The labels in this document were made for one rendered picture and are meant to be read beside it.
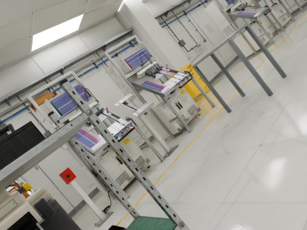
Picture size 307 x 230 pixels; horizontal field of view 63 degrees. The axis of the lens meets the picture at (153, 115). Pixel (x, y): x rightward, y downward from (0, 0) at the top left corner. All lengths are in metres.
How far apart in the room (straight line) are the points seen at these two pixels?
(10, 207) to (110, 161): 1.99
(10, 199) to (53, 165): 3.31
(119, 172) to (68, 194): 1.71
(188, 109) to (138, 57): 1.29
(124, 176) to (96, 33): 3.84
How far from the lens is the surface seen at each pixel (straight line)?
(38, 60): 5.80
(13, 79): 5.58
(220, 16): 7.13
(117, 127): 3.53
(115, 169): 3.67
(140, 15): 6.61
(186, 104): 4.54
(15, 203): 1.90
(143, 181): 1.07
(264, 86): 3.07
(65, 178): 3.30
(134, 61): 4.54
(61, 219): 2.18
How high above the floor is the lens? 0.83
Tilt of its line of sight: 4 degrees down
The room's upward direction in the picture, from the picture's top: 39 degrees counter-clockwise
